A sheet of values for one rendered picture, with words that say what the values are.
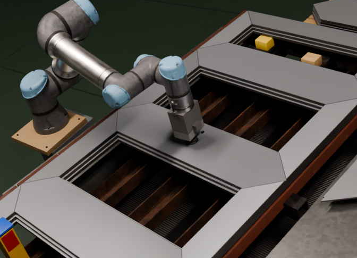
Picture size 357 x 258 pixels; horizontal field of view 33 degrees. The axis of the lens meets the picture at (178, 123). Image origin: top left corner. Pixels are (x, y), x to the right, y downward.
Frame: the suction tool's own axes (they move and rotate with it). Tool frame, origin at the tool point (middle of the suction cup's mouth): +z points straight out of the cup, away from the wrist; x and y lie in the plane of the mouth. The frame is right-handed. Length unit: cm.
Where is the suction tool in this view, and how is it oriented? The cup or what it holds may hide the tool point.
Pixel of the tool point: (192, 142)
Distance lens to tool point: 194.8
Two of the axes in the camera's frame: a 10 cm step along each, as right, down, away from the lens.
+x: -8.0, -2.0, 5.7
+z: 2.2, 7.8, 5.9
